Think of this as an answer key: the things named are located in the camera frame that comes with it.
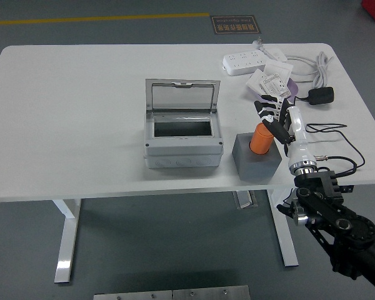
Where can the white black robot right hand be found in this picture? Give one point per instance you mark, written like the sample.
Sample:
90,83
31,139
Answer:
297,137

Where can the orange cylindrical battery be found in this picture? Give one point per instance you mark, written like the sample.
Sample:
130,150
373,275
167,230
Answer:
260,140

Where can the grey plastic junction box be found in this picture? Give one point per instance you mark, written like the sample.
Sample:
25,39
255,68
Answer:
181,153

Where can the transparent hinged box lid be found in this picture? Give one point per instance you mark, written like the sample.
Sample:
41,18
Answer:
182,82

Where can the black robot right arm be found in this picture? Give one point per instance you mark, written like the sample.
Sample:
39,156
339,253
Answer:
340,218

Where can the grey cube battery holder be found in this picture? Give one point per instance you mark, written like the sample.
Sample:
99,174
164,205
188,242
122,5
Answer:
256,167

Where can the black power adapter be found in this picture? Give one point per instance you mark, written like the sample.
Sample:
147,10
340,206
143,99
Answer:
321,96

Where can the purple plastic tray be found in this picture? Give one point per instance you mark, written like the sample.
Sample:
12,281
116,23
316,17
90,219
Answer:
293,88

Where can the packaged socket with printed label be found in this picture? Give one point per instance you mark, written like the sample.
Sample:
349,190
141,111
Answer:
273,84

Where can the silver floor fixture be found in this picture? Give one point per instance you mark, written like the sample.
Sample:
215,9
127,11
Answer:
245,200

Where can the small white square adapter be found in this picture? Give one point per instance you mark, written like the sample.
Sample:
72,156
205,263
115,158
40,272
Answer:
278,54

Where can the white power strip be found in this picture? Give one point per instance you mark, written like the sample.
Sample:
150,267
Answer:
242,62

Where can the white table leg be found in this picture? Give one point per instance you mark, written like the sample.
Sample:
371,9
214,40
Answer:
284,237
67,237

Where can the brown floor sign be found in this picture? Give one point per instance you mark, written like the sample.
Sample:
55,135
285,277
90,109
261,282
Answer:
236,25

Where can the white wall socket plate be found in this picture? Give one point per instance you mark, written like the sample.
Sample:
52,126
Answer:
254,82
279,69

